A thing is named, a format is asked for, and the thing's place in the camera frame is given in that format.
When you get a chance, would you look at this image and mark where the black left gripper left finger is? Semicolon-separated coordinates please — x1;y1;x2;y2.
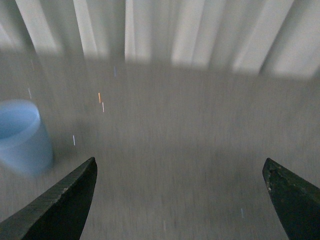
0;157;98;240

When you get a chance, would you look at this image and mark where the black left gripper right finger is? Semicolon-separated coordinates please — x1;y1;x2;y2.
262;158;320;240

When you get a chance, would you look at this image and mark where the blue plastic cup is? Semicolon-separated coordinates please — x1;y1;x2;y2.
0;99;54;176

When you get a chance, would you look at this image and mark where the white pleated curtain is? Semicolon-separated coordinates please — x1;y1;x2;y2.
0;0;320;79

